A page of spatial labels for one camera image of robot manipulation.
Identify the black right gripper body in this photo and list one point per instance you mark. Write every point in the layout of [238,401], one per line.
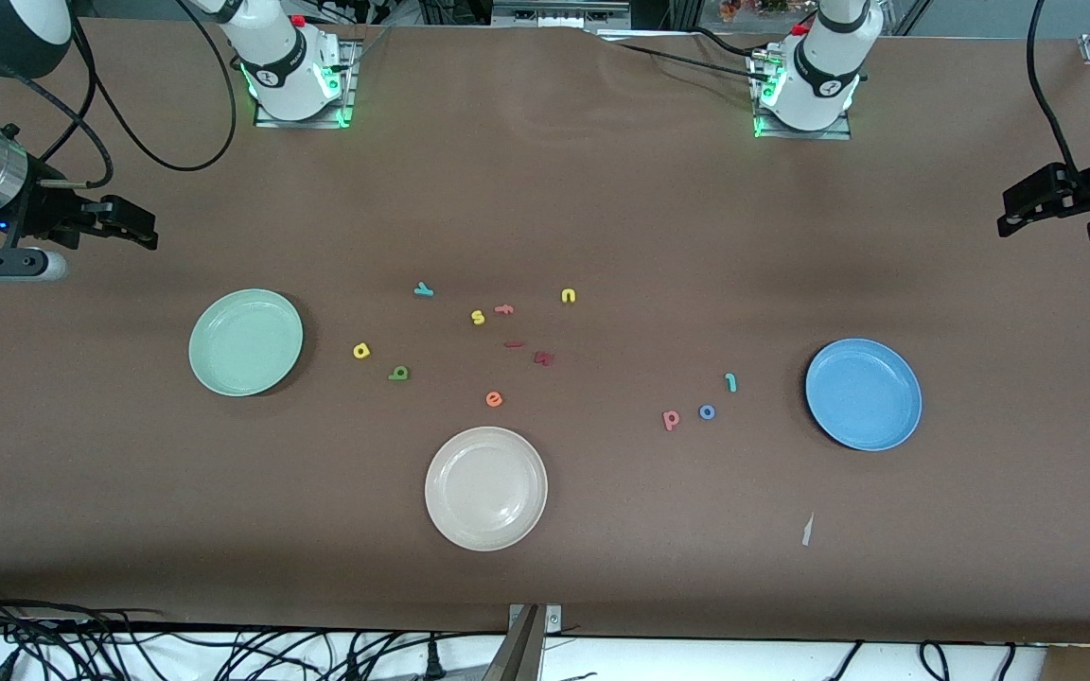
[42,214]

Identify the teal foam letter y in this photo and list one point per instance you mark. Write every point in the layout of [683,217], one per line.
[423,290]

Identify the pink foam letter p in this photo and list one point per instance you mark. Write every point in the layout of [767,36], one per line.
[671,420]

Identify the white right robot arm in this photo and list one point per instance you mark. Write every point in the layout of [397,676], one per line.
[285,66]

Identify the light green plate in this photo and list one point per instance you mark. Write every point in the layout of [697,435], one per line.
[246,342]

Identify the blue plate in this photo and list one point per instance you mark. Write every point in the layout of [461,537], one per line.
[864,394]

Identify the orange background decoration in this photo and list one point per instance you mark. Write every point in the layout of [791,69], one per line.
[753,8]

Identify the small white paper scrap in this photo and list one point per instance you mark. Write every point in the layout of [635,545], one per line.
[807,530]

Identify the brown table cover sheet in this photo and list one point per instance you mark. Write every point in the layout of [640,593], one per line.
[602,189]

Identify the beige plate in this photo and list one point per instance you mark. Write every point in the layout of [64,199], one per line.
[486,489]

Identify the grey background device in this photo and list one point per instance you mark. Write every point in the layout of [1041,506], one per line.
[554,14]

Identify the grey metal beam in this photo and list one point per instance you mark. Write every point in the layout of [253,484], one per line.
[517,657]

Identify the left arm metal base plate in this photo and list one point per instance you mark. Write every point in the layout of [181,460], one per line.
[838,133]

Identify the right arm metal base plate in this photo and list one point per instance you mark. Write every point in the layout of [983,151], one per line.
[348,76]

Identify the metal table clamp bracket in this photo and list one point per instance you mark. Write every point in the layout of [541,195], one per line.
[553,619]

